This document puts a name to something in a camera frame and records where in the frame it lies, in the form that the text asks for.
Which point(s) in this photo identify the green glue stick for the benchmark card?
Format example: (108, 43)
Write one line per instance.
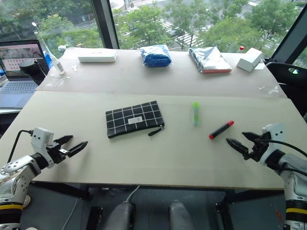
(196, 115)

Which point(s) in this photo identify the clear plastic bag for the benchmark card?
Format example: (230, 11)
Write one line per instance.
(57, 81)

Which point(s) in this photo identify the red and black marker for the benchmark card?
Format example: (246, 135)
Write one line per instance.
(220, 130)

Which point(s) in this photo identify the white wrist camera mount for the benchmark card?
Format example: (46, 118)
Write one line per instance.
(277, 133)
(40, 137)

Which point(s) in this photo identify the dark slanted window frame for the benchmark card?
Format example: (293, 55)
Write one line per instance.
(290, 31)

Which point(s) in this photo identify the black floor bracket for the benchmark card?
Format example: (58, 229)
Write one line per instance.
(96, 218)

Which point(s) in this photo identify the silver foil bag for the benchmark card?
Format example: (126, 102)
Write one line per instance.
(208, 60)

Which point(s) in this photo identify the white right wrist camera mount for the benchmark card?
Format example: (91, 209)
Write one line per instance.
(277, 133)

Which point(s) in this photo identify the black white-grid fabric pouch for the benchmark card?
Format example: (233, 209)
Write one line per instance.
(132, 117)

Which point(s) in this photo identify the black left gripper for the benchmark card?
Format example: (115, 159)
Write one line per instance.
(55, 153)

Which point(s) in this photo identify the black chair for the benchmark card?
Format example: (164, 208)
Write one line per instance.
(287, 79)

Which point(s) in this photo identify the beige shoe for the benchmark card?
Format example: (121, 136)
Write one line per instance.
(27, 201)

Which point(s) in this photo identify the dark window pillar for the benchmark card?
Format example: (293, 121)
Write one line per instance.
(105, 24)

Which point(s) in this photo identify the black round device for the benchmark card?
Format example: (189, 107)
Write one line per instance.
(31, 70)

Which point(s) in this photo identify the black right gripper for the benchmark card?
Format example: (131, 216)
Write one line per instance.
(260, 147)

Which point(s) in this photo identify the flat white box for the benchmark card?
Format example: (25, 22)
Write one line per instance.
(97, 57)

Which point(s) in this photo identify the small white cardboard box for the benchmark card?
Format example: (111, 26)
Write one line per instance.
(248, 61)

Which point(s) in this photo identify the white long-nozzle glue bottle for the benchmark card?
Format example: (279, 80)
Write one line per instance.
(58, 65)

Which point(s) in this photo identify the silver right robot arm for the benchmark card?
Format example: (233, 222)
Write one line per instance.
(295, 182)

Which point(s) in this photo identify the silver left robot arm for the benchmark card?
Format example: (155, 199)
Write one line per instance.
(14, 177)

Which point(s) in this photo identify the blue cloth in plastic bag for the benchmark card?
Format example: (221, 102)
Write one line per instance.
(156, 57)

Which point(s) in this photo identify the open laptop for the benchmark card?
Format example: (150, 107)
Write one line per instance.
(16, 79)

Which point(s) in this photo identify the small clear plastic scrap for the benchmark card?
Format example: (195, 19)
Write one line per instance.
(267, 89)

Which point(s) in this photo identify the black table frame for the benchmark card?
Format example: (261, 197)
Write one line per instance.
(72, 191)

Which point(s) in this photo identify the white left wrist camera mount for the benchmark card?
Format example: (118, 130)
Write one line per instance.
(40, 137)

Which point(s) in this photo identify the grey rounded shape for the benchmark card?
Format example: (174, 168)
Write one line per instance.
(121, 216)

